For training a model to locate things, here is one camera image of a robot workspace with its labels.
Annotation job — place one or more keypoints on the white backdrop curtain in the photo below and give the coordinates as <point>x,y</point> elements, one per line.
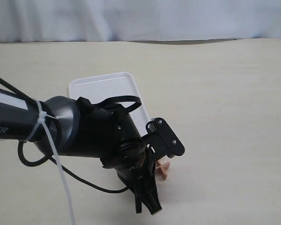
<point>138,20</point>

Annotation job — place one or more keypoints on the white zip tie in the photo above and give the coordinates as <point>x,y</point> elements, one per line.
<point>56,159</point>

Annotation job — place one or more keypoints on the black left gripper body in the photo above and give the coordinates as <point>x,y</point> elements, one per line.
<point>127,157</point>

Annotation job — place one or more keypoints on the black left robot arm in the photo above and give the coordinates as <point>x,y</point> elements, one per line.
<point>78,128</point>

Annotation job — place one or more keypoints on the white plastic tray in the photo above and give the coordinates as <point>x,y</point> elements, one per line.
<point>98,88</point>

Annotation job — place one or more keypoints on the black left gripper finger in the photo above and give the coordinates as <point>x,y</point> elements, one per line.
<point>136,189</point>
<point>149,196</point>

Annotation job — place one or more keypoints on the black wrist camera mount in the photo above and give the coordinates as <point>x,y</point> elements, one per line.
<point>161,140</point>

